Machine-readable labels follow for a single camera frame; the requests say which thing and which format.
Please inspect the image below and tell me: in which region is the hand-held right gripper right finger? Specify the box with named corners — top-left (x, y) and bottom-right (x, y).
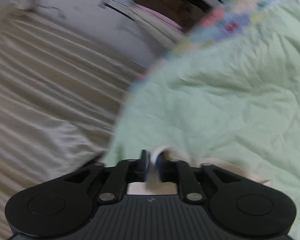
top-left (156, 153), bottom-right (243, 204)

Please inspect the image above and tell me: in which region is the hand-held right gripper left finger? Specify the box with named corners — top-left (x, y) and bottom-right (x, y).
top-left (62, 149), bottom-right (151, 204)

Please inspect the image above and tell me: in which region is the white cloth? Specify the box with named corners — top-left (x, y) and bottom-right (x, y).
top-left (144, 145), bottom-right (171, 196)

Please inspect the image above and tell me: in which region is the pale pink cloth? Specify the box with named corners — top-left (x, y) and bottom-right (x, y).
top-left (127, 152), bottom-right (271, 196)

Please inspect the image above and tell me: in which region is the light green printed blanket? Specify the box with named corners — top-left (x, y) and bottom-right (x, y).
top-left (102, 0), bottom-right (300, 240)

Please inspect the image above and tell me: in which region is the cream satin curtain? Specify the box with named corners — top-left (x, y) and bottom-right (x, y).
top-left (0, 7), bottom-right (150, 233)

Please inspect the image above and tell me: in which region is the pink hanging garment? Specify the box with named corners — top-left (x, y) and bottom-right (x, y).
top-left (134, 4), bottom-right (188, 34)

